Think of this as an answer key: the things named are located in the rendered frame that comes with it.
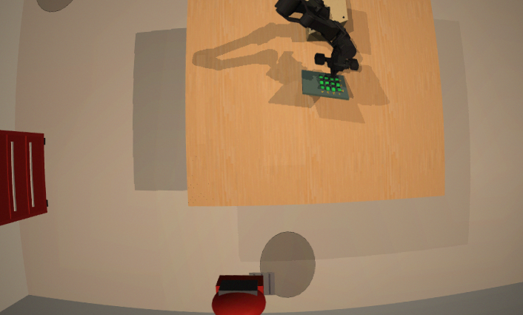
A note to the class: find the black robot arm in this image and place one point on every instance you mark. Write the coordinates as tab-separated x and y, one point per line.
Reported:
316	16

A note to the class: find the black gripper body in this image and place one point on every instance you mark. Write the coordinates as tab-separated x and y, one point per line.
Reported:
320	59

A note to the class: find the dark green switch panel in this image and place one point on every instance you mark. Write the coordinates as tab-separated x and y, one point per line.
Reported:
322	85

